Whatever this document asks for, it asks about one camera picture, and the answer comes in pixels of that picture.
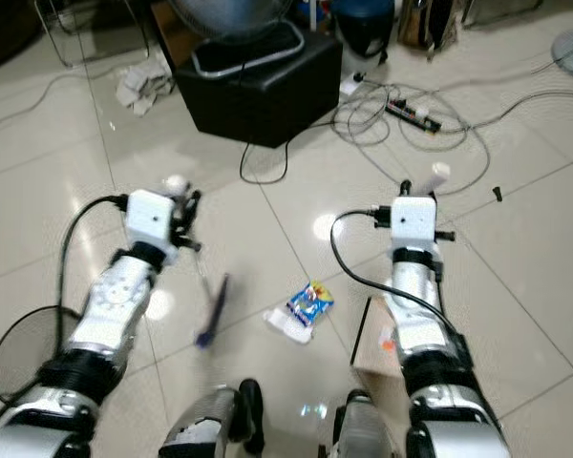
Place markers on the blue broom with white tip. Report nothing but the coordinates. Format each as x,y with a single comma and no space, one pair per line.
216,310

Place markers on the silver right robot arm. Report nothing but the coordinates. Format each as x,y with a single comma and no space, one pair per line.
425,320

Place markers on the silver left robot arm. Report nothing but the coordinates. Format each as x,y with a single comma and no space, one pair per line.
119,301

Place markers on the small black floor scrap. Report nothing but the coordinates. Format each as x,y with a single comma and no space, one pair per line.
497,194

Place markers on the black power strip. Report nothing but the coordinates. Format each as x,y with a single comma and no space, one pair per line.
413,114

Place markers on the white plug adapter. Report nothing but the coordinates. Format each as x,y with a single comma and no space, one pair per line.
350,84

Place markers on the black box ottoman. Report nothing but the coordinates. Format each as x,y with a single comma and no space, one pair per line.
263,100

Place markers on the crumpled grey white paper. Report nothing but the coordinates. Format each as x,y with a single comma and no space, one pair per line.
143,86

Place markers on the white crumpled tissue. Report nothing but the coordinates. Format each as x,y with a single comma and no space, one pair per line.
286,325

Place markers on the blue snack wrapper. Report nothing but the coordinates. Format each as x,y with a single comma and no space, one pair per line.
310,301

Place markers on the brown bag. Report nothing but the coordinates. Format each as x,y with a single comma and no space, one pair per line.
425,24

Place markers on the dark blue round appliance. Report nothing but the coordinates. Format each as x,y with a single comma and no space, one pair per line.
363,24

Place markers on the left robot leg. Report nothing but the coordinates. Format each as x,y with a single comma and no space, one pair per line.
210,420

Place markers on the dark brown sofa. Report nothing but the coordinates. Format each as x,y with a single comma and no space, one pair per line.
5,29

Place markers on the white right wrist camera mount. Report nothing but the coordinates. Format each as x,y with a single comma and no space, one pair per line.
414,221

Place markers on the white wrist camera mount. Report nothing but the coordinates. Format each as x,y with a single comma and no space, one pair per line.
151,219
414,221

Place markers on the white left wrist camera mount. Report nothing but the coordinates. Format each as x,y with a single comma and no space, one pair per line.
151,219

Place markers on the metal chair frame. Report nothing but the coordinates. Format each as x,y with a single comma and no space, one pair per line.
53,43

